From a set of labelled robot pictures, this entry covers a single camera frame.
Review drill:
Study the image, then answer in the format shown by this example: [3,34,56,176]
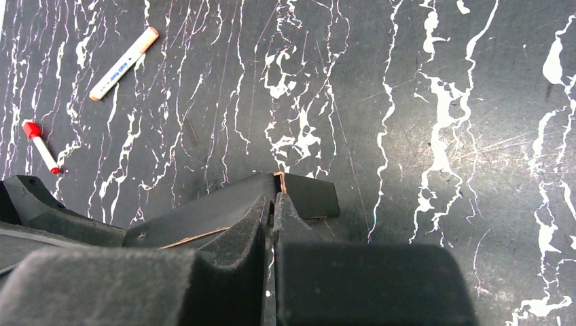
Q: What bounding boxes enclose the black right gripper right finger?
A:
[273,194,478,325]

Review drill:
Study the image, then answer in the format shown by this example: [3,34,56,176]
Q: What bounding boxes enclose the pink white marker pen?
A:
[89,27,159,101]

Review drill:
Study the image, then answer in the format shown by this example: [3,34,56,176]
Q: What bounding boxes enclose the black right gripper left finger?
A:
[1,196,270,325]

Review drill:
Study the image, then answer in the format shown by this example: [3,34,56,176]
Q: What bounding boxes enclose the small red-capped white pen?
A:
[22,120,60,175]

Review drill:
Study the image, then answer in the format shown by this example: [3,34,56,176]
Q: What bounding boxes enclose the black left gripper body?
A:
[1,175,126,279]

